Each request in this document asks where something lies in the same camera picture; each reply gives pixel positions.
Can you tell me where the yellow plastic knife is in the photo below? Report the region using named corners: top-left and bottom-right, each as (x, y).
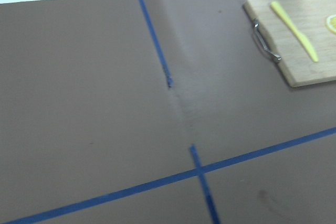
top-left (270, 1), bottom-right (319, 62)

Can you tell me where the wooden cutting board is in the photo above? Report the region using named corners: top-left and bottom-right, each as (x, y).
top-left (244, 0), bottom-right (335, 87)

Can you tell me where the yellow lemon slice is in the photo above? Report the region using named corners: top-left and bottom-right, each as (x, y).
top-left (325, 14), bottom-right (336, 34)

